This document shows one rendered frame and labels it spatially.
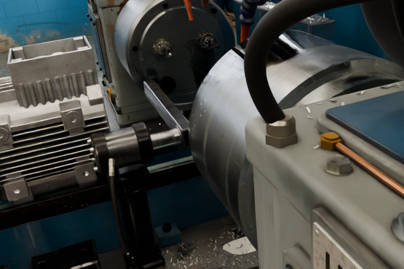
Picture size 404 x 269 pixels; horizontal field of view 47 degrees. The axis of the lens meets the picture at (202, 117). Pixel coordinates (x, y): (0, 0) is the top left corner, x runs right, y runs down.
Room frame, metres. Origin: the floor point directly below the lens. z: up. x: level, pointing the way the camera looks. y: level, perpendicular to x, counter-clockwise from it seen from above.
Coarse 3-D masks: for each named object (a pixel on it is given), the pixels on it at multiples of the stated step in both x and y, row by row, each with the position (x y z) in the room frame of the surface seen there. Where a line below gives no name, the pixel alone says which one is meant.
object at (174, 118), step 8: (152, 80) 0.84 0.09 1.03; (144, 88) 0.84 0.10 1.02; (152, 88) 0.79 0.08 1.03; (160, 88) 0.79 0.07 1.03; (152, 96) 0.77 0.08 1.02; (160, 96) 0.75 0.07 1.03; (160, 104) 0.72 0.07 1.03; (168, 104) 0.70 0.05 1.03; (160, 112) 0.73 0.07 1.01; (168, 112) 0.67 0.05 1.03; (176, 112) 0.67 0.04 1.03; (168, 120) 0.67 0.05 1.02; (176, 120) 0.64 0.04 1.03; (184, 120) 0.63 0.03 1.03; (176, 128) 0.61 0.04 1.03; (184, 128) 0.60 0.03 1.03; (176, 136) 0.61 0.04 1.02; (184, 136) 0.60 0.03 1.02; (184, 144) 0.60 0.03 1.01
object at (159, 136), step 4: (160, 132) 0.61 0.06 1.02; (164, 132) 0.61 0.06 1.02; (168, 132) 0.61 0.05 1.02; (172, 132) 0.61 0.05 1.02; (176, 132) 0.61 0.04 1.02; (152, 136) 0.60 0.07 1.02; (156, 136) 0.60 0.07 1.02; (160, 136) 0.60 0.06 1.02; (164, 136) 0.60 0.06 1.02; (168, 136) 0.60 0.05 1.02; (172, 136) 0.61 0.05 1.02; (152, 140) 0.60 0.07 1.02; (156, 140) 0.60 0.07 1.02; (160, 140) 0.60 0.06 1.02; (164, 140) 0.60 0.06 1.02; (168, 140) 0.60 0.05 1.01; (172, 140) 0.60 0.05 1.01; (156, 144) 0.60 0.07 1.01; (160, 144) 0.60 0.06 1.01; (164, 144) 0.60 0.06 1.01
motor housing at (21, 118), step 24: (0, 96) 0.64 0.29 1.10; (24, 120) 0.62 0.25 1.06; (48, 120) 0.61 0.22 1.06; (96, 120) 0.64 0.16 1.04; (24, 144) 0.60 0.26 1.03; (48, 144) 0.61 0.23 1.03; (72, 144) 0.62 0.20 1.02; (0, 168) 0.59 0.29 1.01; (24, 168) 0.60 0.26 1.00; (48, 168) 0.61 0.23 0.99; (72, 168) 0.62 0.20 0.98
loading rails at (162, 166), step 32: (160, 160) 0.78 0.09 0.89; (192, 160) 0.69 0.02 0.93; (64, 192) 0.64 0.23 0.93; (96, 192) 0.64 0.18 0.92; (160, 192) 0.67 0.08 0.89; (192, 192) 0.69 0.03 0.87; (0, 224) 0.60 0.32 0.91; (32, 224) 0.61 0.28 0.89; (64, 224) 0.62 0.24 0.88; (96, 224) 0.64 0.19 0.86; (160, 224) 0.67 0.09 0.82; (192, 224) 0.68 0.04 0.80; (0, 256) 0.59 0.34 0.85
